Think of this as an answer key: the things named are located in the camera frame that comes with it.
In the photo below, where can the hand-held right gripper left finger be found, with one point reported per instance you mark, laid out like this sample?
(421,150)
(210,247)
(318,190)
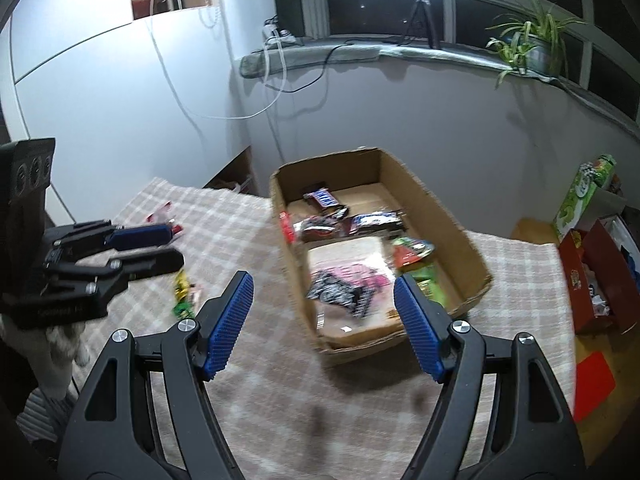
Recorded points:
(227,325)

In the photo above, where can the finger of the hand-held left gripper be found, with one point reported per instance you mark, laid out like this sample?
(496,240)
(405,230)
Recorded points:
(145,262)
(137,237)

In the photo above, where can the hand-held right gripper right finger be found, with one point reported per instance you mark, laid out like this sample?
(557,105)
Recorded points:
(420,325)

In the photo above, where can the chocolate cake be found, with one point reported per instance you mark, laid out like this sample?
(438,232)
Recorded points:
(160,217)

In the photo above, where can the yellow snack packet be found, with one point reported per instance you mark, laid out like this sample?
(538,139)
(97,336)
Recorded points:
(182,282)

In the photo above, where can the light green snack packet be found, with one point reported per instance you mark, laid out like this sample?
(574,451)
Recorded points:
(184,309)

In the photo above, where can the dark green snack packet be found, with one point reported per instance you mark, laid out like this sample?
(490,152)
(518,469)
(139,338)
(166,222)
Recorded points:
(432,280)

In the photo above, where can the black snack packet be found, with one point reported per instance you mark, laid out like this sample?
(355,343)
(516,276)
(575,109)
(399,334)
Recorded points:
(335,290)

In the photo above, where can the brown chocolate bar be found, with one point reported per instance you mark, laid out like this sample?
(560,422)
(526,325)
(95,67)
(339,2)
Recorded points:
(322,199)
(375,222)

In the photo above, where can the brownie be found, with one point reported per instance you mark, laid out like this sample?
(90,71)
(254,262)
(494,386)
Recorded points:
(317,230)

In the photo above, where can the pink checked blanket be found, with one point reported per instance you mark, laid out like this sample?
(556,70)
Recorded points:
(280,385)

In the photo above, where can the beige pink-printed flat package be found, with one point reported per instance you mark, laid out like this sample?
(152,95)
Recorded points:
(350,255)

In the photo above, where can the brown wooden furniture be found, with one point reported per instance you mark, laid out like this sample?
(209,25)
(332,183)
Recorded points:
(235,175)

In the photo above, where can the white fluffy fur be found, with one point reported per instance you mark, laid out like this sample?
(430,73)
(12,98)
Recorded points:
(60,360)

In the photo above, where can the striped cloth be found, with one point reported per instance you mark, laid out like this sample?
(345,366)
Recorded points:
(45,415)

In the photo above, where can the red paper sheet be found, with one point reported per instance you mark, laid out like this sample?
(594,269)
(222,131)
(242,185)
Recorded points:
(595,385)

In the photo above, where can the red cardboard box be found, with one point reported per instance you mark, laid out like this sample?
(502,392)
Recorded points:
(607,270)

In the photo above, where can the green printed carton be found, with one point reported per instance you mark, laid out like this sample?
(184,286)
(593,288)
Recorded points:
(582,195)

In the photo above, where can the white power strip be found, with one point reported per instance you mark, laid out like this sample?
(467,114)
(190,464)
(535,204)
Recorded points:
(277,32)

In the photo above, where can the grey windowsill cloth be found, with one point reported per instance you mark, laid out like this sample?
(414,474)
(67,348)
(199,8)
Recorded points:
(310,55)

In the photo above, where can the potted spider plant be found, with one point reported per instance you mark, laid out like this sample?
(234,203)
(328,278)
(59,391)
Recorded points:
(540,50)

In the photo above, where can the black tripod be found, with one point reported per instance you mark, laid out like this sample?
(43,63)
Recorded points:
(422,15)

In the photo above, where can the dark window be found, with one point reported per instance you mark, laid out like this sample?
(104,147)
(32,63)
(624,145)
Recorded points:
(360,7)

